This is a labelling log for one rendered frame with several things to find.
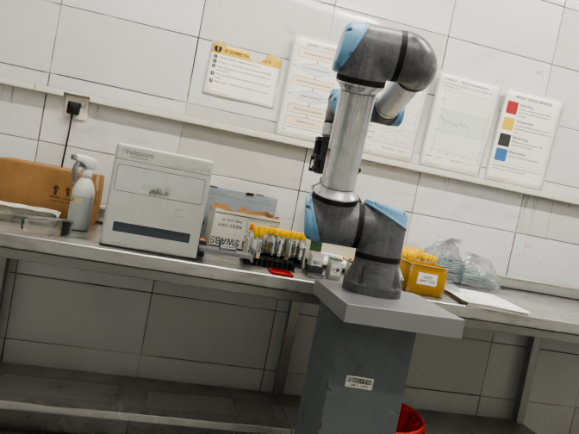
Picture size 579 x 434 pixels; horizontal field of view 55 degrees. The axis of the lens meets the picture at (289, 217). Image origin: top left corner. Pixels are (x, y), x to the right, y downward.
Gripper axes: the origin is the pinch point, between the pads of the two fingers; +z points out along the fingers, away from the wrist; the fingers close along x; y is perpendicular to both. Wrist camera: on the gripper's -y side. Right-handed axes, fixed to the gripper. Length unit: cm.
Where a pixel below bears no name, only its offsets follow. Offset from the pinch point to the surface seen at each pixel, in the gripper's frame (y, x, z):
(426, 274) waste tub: -37.2, 3.5, 17.2
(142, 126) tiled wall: 65, -56, -15
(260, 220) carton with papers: 16.7, -21.9, 11.5
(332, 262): -5.5, 0.9, 18.9
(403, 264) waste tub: -31.4, -3.2, 16.1
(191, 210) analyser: 41.6, 8.0, 10.0
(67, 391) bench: 72, -32, 85
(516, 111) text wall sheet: -92, -56, -55
